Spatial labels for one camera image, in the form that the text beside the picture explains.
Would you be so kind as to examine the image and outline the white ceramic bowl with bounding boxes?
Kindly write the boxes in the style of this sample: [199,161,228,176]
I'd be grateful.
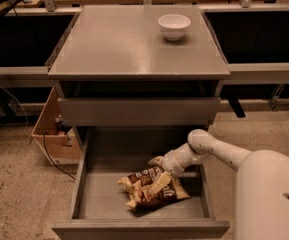
[158,14,191,41]

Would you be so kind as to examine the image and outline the grey metal shelf rail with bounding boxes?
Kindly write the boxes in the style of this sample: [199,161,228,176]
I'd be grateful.
[0,66,56,88]

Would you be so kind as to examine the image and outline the wooden box on floor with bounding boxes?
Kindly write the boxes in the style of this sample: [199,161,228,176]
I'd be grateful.
[31,87,81,165]

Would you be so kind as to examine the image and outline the open grey middle drawer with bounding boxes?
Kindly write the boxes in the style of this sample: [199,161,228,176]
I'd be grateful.
[52,127,230,240]

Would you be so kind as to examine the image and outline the grey drawer cabinet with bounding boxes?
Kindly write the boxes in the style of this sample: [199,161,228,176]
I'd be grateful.
[49,5,230,141]

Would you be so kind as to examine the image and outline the black cable on floor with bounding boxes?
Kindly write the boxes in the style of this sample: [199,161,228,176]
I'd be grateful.
[42,132,77,182]

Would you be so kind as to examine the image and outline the brown sea salt chip bag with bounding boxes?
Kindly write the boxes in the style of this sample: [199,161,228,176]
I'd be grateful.
[117,166,190,211]

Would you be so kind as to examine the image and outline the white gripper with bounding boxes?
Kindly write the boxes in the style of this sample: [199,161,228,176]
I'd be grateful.
[148,144,208,195]

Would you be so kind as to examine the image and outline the closed grey top drawer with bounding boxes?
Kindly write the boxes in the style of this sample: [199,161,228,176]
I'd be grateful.
[58,97,220,126]

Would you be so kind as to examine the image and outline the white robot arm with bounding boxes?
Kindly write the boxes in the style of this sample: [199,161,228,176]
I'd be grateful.
[149,129,289,240]

